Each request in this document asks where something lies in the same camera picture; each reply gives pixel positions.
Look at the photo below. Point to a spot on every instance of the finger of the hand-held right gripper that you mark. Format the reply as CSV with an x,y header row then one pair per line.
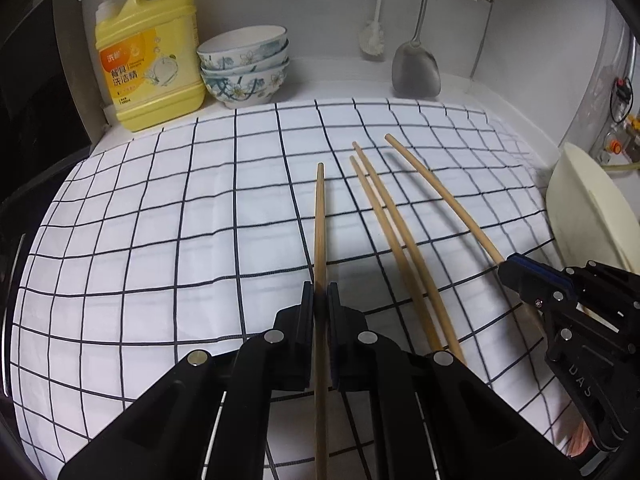
x,y
530,280
605,280

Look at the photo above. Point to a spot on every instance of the floral ceramic bowl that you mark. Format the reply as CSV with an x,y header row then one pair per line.
x,y
270,66
245,92
235,42

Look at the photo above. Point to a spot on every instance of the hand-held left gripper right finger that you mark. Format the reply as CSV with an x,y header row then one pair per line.
x,y
345,345

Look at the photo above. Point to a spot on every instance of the orange knob valve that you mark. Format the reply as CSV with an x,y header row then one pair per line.
x,y
615,146

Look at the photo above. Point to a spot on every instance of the red black gas sensor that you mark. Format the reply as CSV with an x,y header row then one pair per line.
x,y
623,91

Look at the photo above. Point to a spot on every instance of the yellow dish soap bottle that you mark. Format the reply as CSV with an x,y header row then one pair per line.
x,y
150,70

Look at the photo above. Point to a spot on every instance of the white black-grid tablecloth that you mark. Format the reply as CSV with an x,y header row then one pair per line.
x,y
175,240

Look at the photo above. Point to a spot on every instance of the bamboo chopstick pair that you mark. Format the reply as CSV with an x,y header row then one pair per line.
x,y
405,235

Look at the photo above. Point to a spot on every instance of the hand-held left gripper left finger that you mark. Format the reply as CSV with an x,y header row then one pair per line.
x,y
295,340

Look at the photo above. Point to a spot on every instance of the white dish brush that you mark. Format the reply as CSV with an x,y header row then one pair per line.
x,y
372,40

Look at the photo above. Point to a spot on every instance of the metal cooking spatula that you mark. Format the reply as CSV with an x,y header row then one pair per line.
x,y
415,72

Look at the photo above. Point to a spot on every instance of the person's right hand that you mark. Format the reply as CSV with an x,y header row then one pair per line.
x,y
580,440

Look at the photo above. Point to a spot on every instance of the metal gas pipe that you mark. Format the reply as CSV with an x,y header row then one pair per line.
x,y
633,55

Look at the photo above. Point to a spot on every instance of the cream round basin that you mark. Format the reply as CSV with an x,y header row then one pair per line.
x,y
580,200

